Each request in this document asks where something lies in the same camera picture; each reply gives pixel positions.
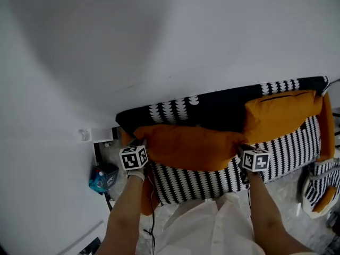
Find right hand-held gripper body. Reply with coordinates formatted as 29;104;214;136
240;149;270;184

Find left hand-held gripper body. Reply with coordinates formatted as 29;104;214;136
118;145;149;171

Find orange black white patterned sofa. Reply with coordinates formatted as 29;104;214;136
115;75;335;217

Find person's left forearm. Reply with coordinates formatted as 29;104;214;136
95;174;146;255

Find person's right forearm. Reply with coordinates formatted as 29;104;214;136
248;170;314;255

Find white wristband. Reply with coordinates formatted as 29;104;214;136
126;168;146;182

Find dark teal trash bin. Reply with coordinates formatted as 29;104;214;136
91;163;120;193

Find blue plastic bag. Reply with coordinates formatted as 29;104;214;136
88;178;107;196

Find person's white shirt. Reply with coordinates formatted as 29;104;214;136
154;192;266;255

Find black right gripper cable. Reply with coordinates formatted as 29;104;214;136
246;184;252;218

